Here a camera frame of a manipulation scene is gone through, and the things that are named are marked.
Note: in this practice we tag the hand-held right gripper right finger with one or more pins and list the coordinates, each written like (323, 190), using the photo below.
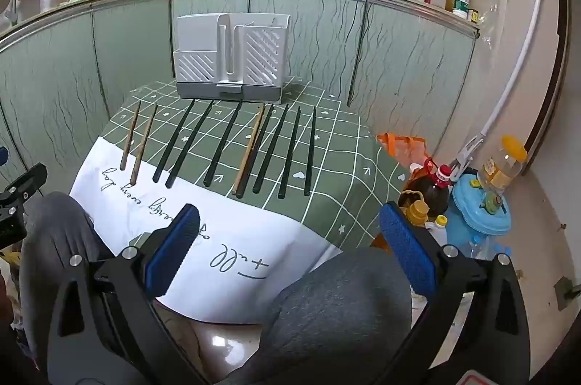
(408, 249)

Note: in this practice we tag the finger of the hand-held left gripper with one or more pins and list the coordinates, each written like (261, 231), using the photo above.
(25, 183)
(3, 155)

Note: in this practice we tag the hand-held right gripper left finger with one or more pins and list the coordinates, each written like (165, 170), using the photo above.
(174, 244)

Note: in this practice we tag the white plastic utensil holder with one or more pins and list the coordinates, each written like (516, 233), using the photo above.
(199, 67)

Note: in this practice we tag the person's left leg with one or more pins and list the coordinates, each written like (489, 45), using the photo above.
(54, 230)

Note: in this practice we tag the person's leg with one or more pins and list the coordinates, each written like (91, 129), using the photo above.
(336, 303)
(54, 230)

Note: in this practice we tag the red cap oil bottle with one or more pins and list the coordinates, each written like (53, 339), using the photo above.
(431, 194)

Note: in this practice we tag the blue plastic container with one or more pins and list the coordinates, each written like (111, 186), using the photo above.
(472, 217)

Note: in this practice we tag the person's right leg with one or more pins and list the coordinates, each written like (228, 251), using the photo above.
(336, 303)

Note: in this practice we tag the orange bag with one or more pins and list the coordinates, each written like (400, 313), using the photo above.
(404, 151)

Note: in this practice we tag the white plastic clamp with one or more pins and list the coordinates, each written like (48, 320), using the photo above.
(467, 153)

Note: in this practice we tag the green checked tablecloth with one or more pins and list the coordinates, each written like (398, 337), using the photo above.
(327, 167)

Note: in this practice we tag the yellow lid plastic jar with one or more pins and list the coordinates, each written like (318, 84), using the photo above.
(501, 167)

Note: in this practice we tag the green kitchen cabinet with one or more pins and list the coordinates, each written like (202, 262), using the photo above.
(408, 71)

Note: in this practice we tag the white pipe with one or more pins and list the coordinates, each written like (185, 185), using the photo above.
(522, 53)

